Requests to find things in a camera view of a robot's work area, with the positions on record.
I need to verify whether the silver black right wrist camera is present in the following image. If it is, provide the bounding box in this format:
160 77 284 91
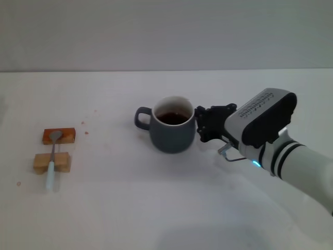
225 87 297 149

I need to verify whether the dark grey ceramic cup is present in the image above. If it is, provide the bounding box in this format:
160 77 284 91
134 95 196 154

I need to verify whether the light wooden block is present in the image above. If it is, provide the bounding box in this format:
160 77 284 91
33 152 72 175

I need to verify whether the blue handled metal spoon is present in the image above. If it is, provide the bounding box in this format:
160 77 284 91
45 130 63 191

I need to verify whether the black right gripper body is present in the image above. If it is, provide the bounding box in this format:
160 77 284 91
204 103 238 143

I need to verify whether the dark stained wooden block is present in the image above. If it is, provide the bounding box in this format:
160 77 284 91
41 127 76 145

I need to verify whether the right wrist cable with connector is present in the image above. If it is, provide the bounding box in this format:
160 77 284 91
217 142 248 163

